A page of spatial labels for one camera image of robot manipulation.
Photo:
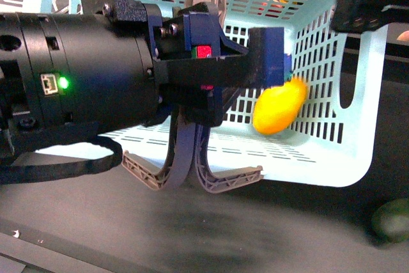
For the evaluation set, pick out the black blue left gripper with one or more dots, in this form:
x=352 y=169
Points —
x=194 y=62

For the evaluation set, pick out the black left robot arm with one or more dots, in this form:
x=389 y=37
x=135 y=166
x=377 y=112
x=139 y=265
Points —
x=121 y=85

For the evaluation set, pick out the light blue plastic basket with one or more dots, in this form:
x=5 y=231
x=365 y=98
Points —
x=327 y=144

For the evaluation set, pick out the yellow mango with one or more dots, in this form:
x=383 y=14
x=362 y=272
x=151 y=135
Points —
x=277 y=107

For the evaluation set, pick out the green avocado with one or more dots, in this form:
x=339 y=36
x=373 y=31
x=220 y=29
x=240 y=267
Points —
x=390 y=221

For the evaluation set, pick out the peach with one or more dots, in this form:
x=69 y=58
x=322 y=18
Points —
x=403 y=37

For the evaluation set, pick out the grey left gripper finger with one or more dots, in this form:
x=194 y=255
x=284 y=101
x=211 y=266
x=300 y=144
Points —
x=219 y=182
x=179 y=157

